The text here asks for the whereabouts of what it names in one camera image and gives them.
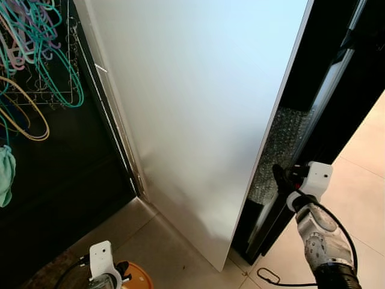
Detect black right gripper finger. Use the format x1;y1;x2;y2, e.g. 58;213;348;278
273;164;289;193

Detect white fridge door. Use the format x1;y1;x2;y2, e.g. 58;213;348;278
75;0;315;273

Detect black fridge body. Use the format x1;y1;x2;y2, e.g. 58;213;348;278
232;0;385;266

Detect orange round basket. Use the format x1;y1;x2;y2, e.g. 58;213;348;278
116;260;155;289

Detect clear textured door shelf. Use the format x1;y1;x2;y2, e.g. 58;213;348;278
248;107;315;206

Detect dark cabinet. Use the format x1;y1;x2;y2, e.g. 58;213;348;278
0;0;144;289

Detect mint green cloth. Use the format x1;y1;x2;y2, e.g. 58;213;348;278
0;144;16;209

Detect beige clothes hanger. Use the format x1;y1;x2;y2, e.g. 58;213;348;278
0;75;51;143

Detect teal clothes hanger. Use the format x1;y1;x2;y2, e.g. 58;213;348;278
24;0;85;110

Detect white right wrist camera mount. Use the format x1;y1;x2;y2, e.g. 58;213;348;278
287;161;333;212

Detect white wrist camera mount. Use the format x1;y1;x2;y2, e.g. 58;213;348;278
88;240;122;289
287;161;333;212

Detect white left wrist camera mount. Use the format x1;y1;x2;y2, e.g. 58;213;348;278
88;240;122;289

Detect black cable loop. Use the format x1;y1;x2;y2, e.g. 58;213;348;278
257;267;319;287

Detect wire peg drying rack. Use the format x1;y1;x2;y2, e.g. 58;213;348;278
0;0;84;108

